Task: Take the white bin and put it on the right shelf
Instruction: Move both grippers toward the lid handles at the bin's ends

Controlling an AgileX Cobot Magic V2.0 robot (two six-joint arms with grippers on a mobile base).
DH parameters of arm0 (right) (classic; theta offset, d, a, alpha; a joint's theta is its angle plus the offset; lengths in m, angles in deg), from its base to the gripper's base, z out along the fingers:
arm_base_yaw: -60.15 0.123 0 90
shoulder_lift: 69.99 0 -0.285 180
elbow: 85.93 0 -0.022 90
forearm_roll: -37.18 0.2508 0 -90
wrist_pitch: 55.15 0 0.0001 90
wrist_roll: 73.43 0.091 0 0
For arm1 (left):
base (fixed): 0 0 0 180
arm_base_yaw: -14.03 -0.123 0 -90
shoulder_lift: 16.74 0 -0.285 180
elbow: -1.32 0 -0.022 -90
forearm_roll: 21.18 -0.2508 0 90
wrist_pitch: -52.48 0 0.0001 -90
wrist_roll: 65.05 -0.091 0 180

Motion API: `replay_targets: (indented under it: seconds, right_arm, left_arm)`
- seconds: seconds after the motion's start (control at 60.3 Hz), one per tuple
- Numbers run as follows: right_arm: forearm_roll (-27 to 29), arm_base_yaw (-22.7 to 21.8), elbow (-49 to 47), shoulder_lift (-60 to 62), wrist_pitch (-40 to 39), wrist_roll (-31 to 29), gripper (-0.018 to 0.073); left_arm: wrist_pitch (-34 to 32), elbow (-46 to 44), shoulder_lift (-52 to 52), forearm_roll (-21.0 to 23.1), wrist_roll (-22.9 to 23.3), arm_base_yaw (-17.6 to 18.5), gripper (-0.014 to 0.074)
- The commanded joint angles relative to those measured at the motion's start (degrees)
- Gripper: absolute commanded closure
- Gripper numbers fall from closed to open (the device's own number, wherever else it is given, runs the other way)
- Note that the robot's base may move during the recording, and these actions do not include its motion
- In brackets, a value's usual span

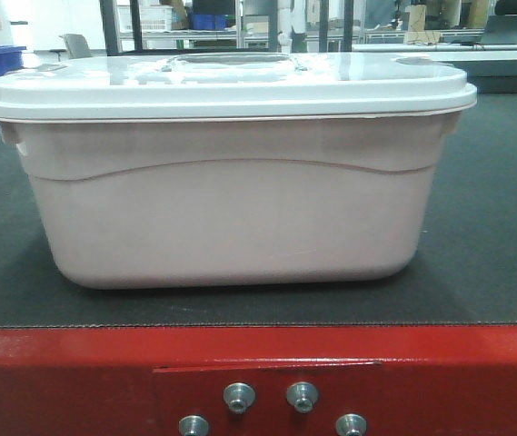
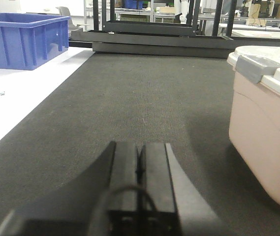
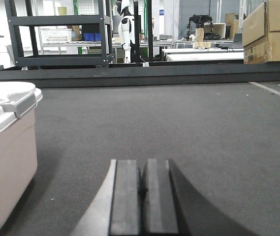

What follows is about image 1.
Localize white lidded plastic bin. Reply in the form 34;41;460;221
0;51;477;289

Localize silver bolt upper left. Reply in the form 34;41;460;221
223;382;256;414

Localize silver bolt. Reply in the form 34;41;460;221
286;381;319;413
178;415;210;436
334;413;367;436
223;382;256;414

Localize silver bolt upper right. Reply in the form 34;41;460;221
286;381;319;413

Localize silver bolt lower left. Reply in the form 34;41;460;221
178;415;210;436

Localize silver bolt lower right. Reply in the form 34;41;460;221
334;413;367;436

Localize grey office chair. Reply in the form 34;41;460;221
59;33;94;59

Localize background white table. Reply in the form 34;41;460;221
352;44;517;94

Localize red metal frame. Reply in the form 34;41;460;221
0;325;517;435

